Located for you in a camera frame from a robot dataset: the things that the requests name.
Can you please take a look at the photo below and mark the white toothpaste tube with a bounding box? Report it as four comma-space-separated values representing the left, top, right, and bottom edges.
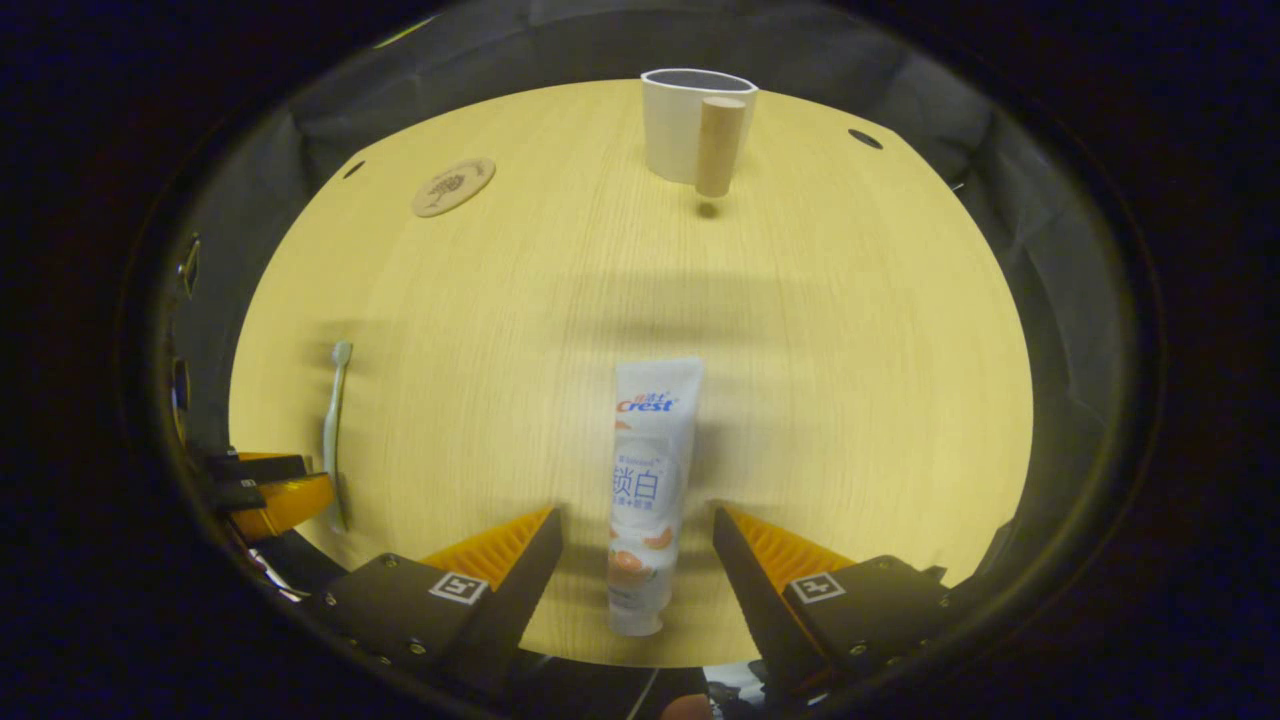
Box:
606, 357, 705, 638

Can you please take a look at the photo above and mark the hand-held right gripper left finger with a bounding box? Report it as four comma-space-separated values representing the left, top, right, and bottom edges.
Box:
305, 507, 564, 701

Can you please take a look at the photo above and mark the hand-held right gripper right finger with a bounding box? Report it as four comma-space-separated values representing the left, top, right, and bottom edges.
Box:
712, 505, 956, 701

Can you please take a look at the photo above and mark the pale green toothbrush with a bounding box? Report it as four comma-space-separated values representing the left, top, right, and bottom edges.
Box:
321, 340, 354, 533

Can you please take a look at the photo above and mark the white cup with wooden handle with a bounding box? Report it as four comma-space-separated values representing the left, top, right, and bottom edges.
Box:
640, 68, 759, 199

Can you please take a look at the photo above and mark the round wooden coaster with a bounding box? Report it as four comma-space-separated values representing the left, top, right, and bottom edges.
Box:
412, 157, 497, 218

